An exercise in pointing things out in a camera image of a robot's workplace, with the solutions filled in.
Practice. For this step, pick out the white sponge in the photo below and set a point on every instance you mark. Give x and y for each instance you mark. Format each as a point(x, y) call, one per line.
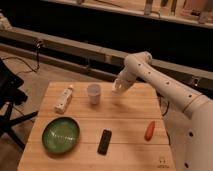
point(117, 88)

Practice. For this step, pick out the wooden table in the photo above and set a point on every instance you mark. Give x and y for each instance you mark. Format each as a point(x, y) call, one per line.
point(126, 116)

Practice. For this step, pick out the black remote control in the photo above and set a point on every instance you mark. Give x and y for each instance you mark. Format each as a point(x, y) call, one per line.
point(104, 142)

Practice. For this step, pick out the white plastic bottle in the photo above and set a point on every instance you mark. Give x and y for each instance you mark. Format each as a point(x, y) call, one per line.
point(63, 100)

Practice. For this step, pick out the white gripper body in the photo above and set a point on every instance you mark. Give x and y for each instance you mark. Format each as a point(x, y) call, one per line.
point(126, 84)

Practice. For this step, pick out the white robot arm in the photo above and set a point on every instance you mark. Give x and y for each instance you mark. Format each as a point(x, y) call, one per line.
point(195, 105)

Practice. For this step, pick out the orange carrot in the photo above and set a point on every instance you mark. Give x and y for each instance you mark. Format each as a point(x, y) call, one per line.
point(149, 131)

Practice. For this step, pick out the green bowl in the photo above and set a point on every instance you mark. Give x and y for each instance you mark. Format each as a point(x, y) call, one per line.
point(60, 135)

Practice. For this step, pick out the black office chair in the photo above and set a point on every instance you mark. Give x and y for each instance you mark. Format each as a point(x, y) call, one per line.
point(11, 94)

